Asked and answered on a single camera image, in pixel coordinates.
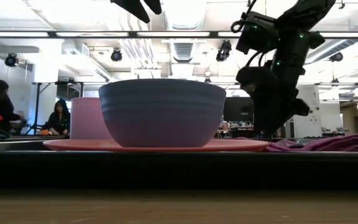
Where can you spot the white cabinet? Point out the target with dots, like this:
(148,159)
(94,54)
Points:
(306,112)

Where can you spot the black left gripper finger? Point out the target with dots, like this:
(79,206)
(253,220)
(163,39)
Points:
(154,5)
(132,7)

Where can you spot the black monitor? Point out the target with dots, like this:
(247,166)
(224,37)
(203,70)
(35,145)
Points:
(238,109)

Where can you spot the pink plate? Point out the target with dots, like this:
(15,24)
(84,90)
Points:
(235,145)

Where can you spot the black plastic tray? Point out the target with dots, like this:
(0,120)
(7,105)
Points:
(179,171)

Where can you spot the blue bowl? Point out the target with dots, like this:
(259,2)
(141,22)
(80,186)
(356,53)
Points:
(162,112)

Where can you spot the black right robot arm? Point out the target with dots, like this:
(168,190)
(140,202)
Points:
(306,12)

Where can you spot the purple cloth napkin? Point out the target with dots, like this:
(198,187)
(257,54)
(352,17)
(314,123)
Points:
(331,143)

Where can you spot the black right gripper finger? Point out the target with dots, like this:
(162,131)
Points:
(291,109)
(267,112)

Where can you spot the black background frame stand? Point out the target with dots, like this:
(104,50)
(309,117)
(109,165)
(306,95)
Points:
(37,105)

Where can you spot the ceiling air duct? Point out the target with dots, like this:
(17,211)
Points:
(182,51)

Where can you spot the light purple mug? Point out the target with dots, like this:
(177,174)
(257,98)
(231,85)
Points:
(85,119)

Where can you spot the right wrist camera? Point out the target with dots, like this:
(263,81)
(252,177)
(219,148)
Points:
(255,32)

